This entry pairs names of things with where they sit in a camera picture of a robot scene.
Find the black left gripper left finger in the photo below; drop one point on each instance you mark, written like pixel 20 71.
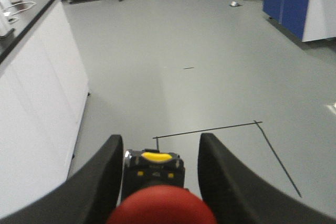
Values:
pixel 89 196

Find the small grey floor object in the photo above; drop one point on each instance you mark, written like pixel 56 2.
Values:
pixel 234 4

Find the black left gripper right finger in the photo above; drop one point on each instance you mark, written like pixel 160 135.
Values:
pixel 235 194

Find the white lab counter black top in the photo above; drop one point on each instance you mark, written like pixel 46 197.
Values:
pixel 44 88

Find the red mushroom push button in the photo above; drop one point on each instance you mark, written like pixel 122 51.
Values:
pixel 153 191

